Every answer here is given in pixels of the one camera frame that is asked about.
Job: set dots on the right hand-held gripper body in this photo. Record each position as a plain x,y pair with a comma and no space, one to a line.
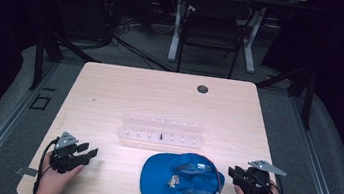
256,183

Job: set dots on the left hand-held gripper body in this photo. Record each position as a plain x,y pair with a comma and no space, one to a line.
64,158

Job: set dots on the person's left hand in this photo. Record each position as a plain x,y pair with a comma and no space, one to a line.
50,185

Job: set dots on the blue baseball cap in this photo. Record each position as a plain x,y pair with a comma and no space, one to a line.
162,183

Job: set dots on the small black peg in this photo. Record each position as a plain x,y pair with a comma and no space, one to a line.
161,137

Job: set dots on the clear acrylic peg rack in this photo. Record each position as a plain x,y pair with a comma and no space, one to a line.
162,132

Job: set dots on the black chair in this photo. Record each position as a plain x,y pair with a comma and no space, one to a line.
213,25

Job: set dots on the black metal frame stand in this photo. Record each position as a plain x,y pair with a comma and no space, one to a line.
38,59
308,91

